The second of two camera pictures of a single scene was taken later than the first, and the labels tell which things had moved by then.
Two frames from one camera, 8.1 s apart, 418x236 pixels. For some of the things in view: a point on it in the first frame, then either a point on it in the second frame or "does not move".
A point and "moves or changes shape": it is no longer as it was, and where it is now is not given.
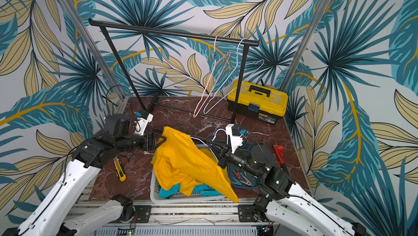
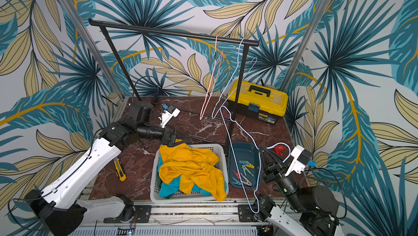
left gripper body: [148, 144] → [165, 140]
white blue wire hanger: [238, 63] moves or changes shape
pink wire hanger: [227, 55] moves or changes shape
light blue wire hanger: [197, 139] → [258, 211]
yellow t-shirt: [179, 161] moves or changes shape
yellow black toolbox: [257, 101] does not move
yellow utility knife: [119, 169] does not move
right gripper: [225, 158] → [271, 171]
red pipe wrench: [279, 148] does not move
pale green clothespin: [246, 181] moves or changes shape
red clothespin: [237, 174] does not move
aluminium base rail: [176, 218] does not move
